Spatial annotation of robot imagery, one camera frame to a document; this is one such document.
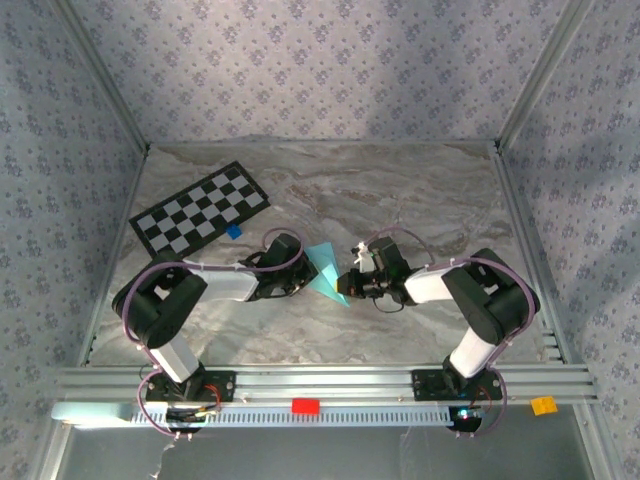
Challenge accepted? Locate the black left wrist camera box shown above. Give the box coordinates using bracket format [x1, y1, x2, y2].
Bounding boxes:
[266, 233, 305, 270]

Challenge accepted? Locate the white slotted cable duct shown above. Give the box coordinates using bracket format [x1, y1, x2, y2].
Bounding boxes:
[130, 405, 454, 429]

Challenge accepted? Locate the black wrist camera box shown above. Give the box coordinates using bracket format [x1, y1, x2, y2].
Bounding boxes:
[266, 233, 305, 270]
[372, 237, 407, 274]

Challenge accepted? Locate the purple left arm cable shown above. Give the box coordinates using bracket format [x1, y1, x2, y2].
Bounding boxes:
[121, 227, 307, 441]

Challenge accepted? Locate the grey metal panel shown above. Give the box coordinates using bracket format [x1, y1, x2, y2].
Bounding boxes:
[64, 427, 596, 480]

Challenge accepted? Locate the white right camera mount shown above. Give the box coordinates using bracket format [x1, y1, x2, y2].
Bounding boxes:
[349, 241, 377, 266]

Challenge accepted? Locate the aluminium mounting rail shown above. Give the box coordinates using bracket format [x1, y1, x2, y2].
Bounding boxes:
[49, 364, 601, 406]

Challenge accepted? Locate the black and white chessboard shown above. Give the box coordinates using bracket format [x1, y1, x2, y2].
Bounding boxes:
[128, 160, 273, 264]

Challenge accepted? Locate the orange toy brick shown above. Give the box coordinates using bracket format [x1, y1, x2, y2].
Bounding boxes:
[530, 395, 559, 417]

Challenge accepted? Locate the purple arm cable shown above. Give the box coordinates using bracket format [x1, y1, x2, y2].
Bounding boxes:
[362, 227, 532, 441]
[121, 227, 307, 441]

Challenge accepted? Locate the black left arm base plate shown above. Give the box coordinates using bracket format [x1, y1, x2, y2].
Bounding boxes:
[144, 368, 237, 404]

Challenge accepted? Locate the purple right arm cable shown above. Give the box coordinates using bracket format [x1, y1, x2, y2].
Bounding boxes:
[362, 227, 532, 441]

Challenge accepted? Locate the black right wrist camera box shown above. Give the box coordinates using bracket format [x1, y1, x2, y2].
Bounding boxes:
[372, 237, 407, 274]

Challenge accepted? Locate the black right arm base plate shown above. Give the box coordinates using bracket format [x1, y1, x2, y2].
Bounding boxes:
[411, 368, 504, 402]

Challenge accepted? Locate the black circuit board with wires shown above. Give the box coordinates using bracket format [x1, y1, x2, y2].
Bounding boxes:
[164, 407, 222, 435]

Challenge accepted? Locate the aluminium frame bar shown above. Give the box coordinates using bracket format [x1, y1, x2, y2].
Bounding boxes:
[52, 0, 152, 154]
[77, 147, 151, 369]
[492, 144, 576, 366]
[494, 0, 599, 154]
[147, 139, 499, 149]

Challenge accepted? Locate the light blue paper sheet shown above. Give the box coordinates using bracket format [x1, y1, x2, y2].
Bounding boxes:
[304, 242, 352, 308]

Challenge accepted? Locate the black circuit board with light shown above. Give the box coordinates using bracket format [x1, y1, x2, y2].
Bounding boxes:
[446, 405, 490, 434]

